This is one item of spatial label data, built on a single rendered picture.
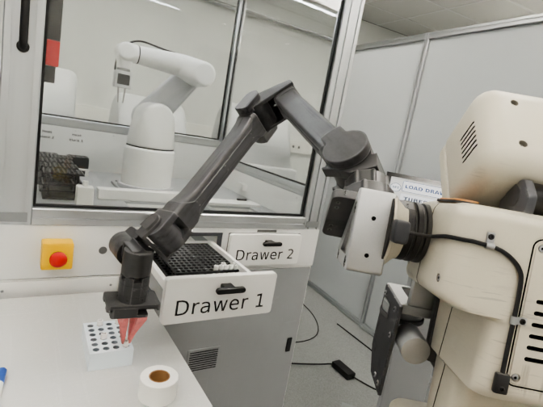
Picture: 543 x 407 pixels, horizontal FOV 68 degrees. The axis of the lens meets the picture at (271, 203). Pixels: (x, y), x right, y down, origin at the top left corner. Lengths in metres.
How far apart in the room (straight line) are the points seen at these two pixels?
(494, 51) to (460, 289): 2.16
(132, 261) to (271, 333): 0.89
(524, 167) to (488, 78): 2.00
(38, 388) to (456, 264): 0.73
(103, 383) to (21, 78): 0.70
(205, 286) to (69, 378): 0.32
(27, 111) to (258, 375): 1.18
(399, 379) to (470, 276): 1.36
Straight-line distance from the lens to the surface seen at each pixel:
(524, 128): 0.60
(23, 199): 1.16
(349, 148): 0.65
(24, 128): 1.13
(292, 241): 1.45
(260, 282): 1.02
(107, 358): 0.92
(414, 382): 1.86
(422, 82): 2.86
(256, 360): 1.63
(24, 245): 1.19
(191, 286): 0.94
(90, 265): 1.23
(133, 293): 0.84
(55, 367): 0.94
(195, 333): 1.43
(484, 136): 0.59
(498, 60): 2.56
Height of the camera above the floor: 1.28
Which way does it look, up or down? 10 degrees down
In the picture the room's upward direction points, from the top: 10 degrees clockwise
